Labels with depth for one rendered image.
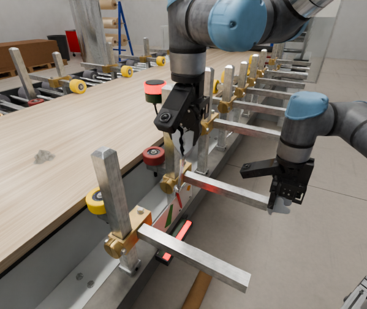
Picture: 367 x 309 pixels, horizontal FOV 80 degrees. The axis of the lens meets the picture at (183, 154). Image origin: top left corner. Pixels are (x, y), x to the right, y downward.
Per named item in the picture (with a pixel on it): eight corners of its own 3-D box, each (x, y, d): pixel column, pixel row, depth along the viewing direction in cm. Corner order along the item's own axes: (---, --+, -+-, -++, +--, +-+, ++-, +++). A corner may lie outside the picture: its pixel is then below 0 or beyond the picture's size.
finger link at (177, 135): (192, 148, 61) (193, 118, 56) (181, 159, 57) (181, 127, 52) (182, 145, 63) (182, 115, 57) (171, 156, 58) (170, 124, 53)
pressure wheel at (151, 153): (170, 173, 86) (168, 148, 79) (158, 185, 80) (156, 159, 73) (153, 167, 89) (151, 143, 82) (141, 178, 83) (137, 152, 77)
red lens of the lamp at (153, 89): (170, 89, 61) (170, 81, 60) (158, 95, 57) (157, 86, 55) (152, 86, 63) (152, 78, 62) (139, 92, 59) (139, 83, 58)
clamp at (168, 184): (191, 173, 81) (192, 162, 79) (173, 196, 72) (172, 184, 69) (178, 169, 84) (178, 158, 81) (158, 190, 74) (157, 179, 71)
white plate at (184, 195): (192, 195, 89) (193, 176, 83) (155, 246, 70) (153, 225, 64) (191, 195, 89) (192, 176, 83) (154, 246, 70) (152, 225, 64)
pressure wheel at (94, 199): (120, 209, 70) (114, 181, 64) (123, 228, 64) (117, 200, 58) (94, 215, 68) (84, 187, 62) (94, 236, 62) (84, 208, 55)
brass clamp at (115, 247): (154, 224, 63) (152, 211, 61) (122, 263, 53) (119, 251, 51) (137, 216, 66) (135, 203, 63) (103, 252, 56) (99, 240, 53)
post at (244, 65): (236, 140, 142) (249, 61, 116) (235, 142, 140) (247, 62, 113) (231, 138, 144) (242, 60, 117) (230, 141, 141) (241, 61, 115)
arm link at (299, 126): (342, 100, 43) (299, 101, 43) (325, 148, 49) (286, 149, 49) (321, 89, 50) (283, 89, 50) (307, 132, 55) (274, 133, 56)
